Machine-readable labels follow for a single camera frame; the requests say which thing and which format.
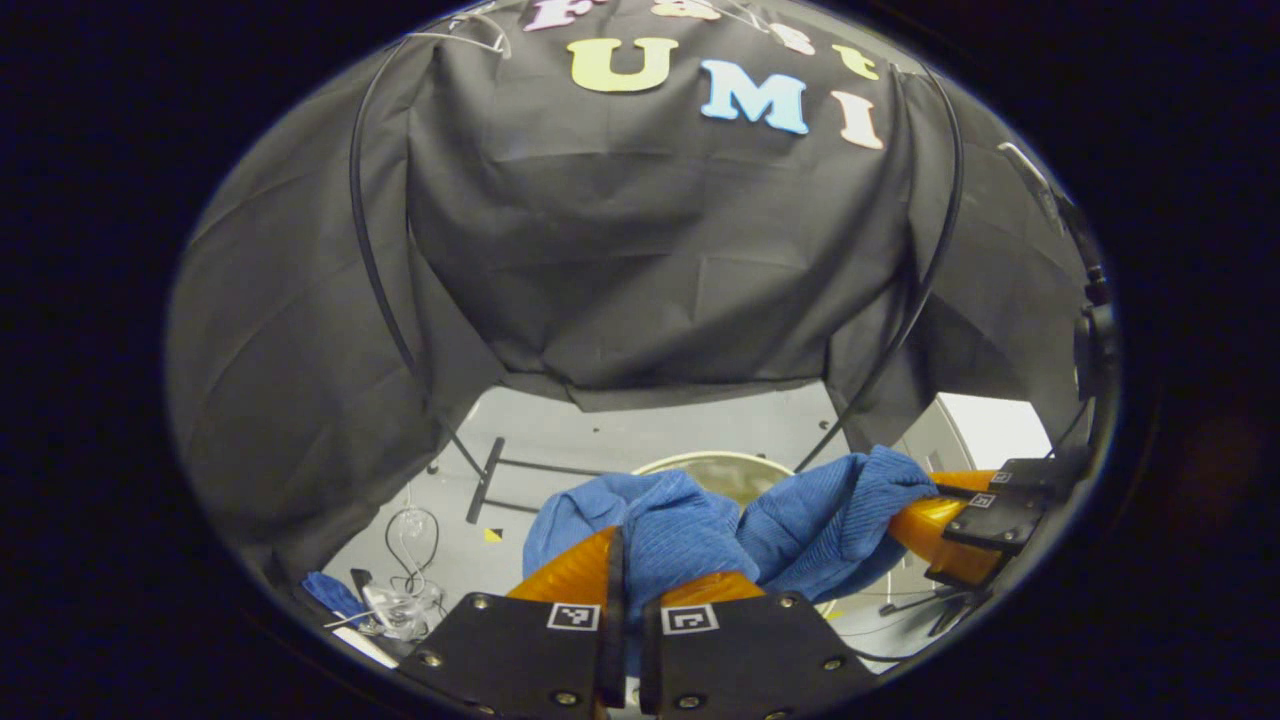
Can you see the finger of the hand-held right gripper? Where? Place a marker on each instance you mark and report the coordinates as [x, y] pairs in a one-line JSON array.
[[990, 525], [1040, 472]]

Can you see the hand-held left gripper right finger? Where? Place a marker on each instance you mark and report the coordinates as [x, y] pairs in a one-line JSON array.
[[740, 655]]

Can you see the black backdrop cloth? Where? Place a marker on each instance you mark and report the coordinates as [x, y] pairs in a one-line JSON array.
[[650, 250]]

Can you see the clear plastic bag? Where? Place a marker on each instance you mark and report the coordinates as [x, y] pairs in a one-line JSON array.
[[405, 610]]

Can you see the black metal clothes rack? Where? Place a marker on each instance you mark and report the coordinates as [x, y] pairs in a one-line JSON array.
[[372, 260]]

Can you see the small blue cloth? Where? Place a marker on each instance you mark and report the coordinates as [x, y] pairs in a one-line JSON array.
[[330, 592]]

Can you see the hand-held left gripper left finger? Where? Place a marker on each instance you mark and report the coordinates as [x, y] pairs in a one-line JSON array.
[[615, 640]]

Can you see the white paper card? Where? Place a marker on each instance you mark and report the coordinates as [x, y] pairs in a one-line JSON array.
[[365, 647]]

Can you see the beige round laundry hamper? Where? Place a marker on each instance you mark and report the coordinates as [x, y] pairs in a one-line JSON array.
[[730, 478]]

